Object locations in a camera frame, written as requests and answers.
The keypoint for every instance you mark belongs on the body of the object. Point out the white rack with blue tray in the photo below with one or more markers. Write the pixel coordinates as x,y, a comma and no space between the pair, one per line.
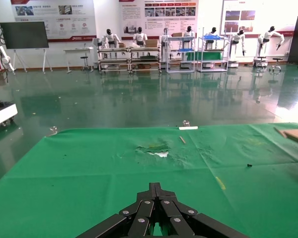
212,65

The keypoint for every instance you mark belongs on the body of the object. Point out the wall poster with photo row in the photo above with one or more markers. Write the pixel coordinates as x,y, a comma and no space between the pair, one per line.
161,12

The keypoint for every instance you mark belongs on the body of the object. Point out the white table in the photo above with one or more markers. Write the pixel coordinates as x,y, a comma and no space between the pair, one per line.
78,49

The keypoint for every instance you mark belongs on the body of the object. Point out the black display screen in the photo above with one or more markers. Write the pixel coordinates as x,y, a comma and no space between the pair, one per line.
23,34

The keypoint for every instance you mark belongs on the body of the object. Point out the metal pipe shelf rack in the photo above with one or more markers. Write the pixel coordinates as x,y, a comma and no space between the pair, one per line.
145,59
113,60

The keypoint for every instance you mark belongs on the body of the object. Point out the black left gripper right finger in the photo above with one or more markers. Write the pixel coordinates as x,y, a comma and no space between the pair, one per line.
176,215

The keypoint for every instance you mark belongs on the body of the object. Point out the cardboard carton on shelf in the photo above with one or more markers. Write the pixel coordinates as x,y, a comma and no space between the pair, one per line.
151,42

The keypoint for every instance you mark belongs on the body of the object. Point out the long wooden stick piece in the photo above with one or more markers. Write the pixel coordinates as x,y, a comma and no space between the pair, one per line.
182,139

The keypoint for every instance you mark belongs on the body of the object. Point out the wall poster with logo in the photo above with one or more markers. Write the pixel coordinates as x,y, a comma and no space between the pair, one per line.
54,15

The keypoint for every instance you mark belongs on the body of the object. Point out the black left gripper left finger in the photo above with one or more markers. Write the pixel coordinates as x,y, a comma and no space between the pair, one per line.
139,215

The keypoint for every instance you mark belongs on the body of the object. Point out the white frame rack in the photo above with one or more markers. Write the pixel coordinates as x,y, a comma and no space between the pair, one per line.
180,67

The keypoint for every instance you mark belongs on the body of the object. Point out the black stool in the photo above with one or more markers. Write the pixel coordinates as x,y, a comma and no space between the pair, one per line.
275,59
84,58

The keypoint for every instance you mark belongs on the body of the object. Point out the thin yellow stick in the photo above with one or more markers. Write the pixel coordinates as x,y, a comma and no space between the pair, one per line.
220,183

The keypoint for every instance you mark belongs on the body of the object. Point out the white wheeled machine base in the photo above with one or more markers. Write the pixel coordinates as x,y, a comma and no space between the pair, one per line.
0,114

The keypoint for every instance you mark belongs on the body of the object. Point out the white screen stand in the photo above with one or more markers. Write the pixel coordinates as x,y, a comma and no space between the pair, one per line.
17,59

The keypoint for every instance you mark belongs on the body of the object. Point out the white black-headed humanoid robot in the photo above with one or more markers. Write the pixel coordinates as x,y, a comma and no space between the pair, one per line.
164,39
109,38
188,32
270,37
236,42
213,32
139,36

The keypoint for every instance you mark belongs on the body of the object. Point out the green tablecloth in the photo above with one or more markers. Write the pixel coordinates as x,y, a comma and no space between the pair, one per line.
89,173

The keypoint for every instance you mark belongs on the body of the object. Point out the white industrial robot arm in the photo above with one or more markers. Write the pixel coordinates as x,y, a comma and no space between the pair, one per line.
2,53

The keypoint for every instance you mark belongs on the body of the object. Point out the wall poster with landscape photos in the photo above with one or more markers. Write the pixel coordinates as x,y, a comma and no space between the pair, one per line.
250,15

